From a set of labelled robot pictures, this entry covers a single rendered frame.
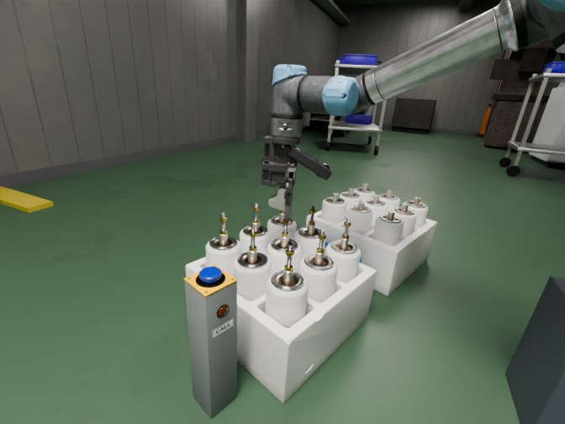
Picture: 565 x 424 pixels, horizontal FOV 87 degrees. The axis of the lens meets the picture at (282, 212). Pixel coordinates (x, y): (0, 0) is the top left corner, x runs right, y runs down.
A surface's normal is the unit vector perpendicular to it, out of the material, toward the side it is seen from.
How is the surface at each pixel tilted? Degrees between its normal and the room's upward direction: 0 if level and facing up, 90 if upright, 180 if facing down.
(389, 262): 90
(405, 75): 108
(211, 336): 90
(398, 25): 90
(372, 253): 90
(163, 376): 0
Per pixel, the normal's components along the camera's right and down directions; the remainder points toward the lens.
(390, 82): -0.43, 0.59
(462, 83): -0.40, 0.32
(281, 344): -0.68, 0.24
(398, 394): 0.06, -0.93
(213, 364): 0.73, 0.29
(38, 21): 0.91, 0.20
